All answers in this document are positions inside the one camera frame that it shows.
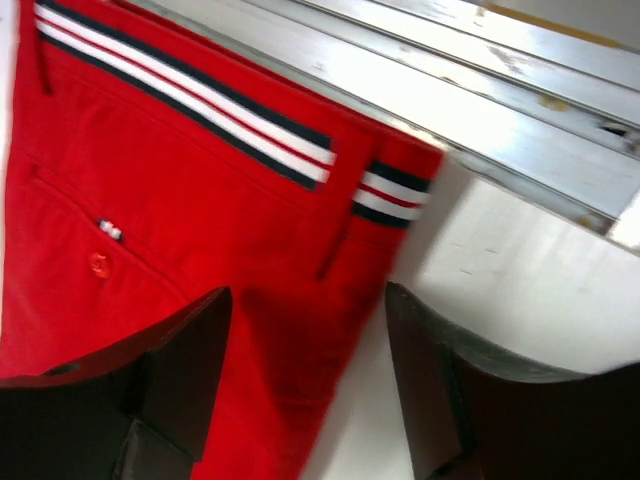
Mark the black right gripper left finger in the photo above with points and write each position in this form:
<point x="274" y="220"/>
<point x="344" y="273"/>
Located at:
<point x="137" y="409"/>

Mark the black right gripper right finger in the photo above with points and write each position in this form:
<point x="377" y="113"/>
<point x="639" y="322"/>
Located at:
<point x="474" y="410"/>

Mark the red trousers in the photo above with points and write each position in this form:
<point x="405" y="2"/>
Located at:
<point x="149" y="166"/>

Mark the aluminium table edge rail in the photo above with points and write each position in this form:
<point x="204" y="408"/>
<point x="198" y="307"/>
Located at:
<point x="549" y="116"/>

